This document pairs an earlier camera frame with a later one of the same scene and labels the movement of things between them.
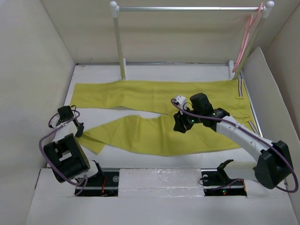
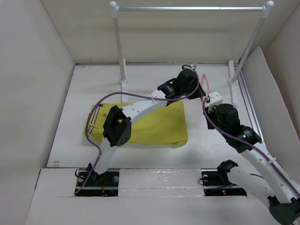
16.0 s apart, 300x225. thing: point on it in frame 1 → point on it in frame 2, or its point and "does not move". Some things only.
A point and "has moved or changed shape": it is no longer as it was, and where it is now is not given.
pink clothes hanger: (250, 23) → (204, 75)
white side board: (275, 123) does not move
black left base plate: (97, 185) does not move
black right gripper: (180, 120) → (210, 114)
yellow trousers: (156, 134) has moved or changed shape
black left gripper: (78, 133) → (197, 93)
